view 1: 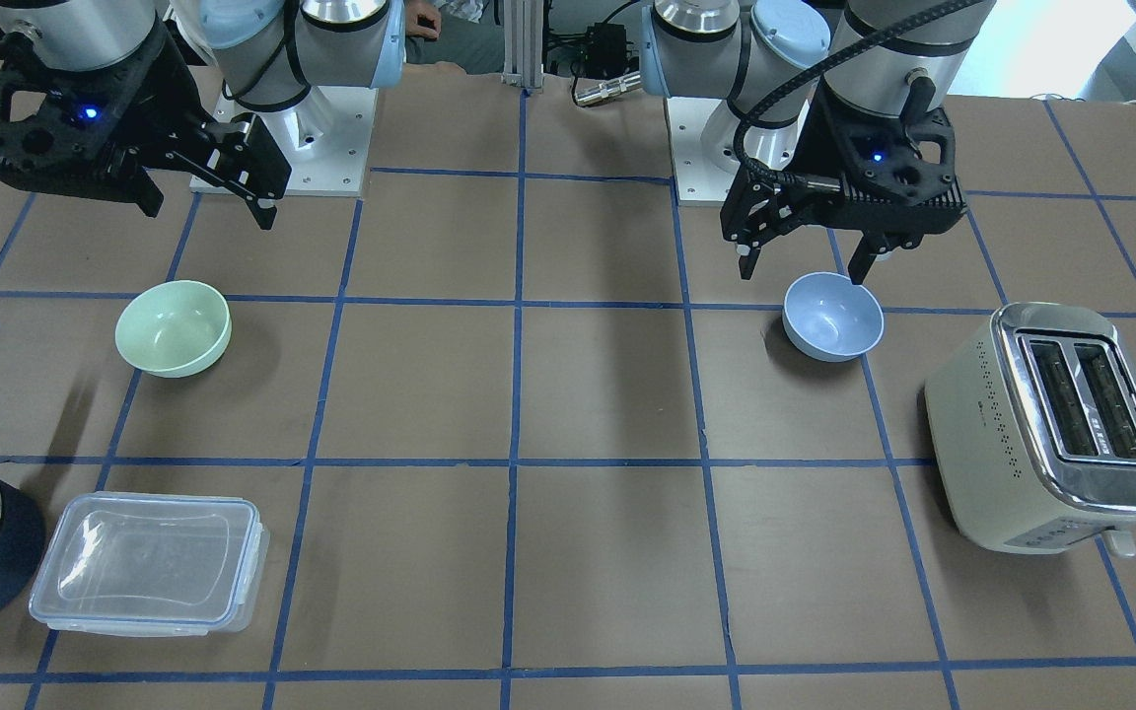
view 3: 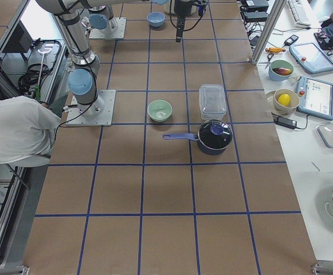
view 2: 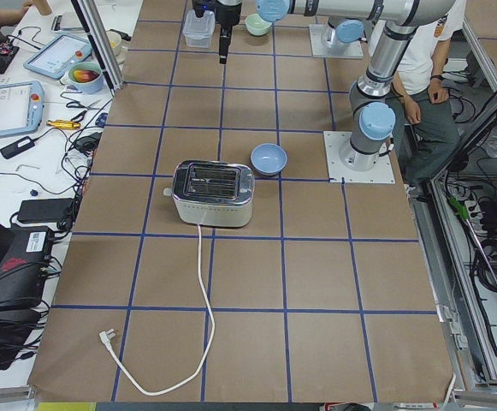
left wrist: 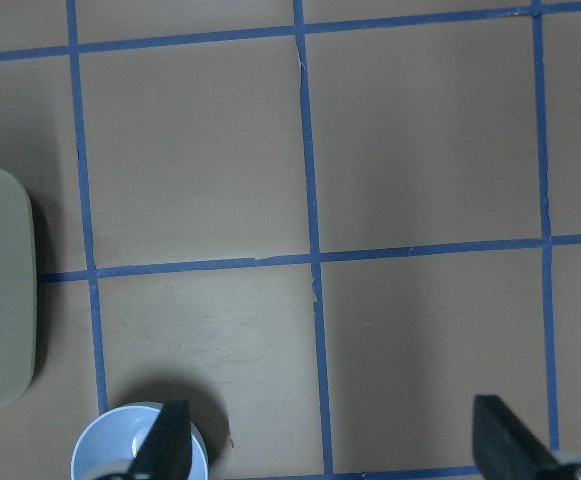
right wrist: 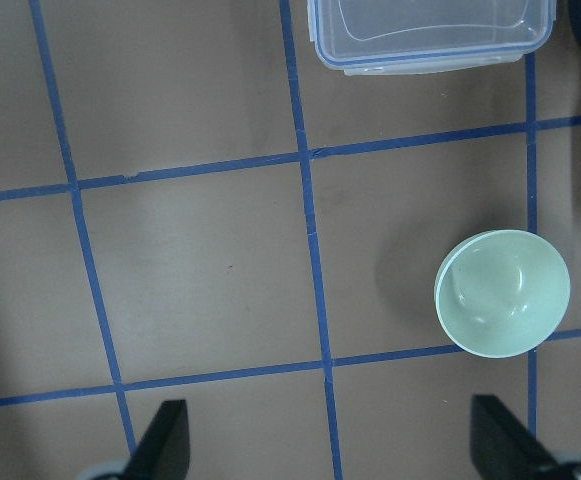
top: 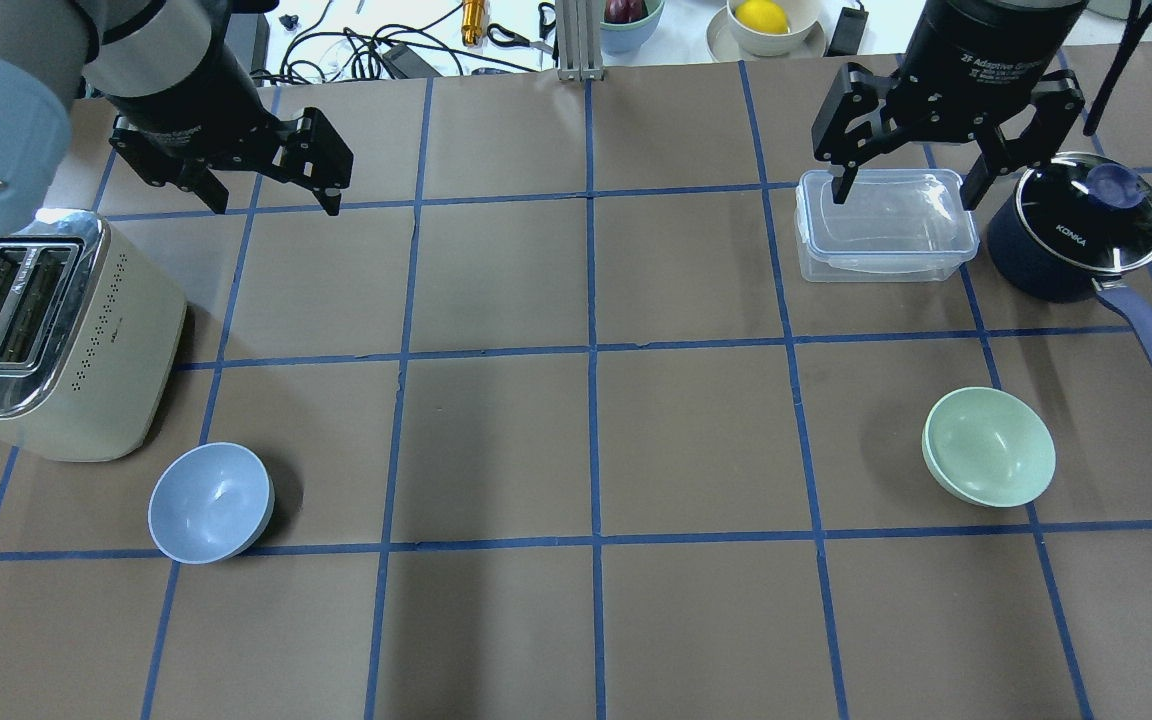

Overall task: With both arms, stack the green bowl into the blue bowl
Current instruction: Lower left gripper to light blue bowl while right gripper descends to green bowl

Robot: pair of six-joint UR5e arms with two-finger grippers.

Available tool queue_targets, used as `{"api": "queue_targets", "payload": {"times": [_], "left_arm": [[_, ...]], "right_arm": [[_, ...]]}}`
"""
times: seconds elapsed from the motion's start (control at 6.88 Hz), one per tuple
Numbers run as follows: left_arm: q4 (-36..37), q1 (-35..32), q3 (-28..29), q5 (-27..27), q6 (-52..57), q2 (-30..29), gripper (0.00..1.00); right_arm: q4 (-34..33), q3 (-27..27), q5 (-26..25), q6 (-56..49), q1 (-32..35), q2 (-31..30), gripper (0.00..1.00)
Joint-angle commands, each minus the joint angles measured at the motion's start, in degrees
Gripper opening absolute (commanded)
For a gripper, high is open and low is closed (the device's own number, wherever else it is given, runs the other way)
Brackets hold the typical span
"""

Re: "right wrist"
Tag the clear plastic food container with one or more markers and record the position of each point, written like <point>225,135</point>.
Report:
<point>425,37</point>

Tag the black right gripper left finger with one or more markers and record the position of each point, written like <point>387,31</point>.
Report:
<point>163,452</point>

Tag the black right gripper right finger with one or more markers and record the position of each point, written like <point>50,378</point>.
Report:
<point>501,446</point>

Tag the green bowl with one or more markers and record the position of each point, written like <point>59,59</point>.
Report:
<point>501,293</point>

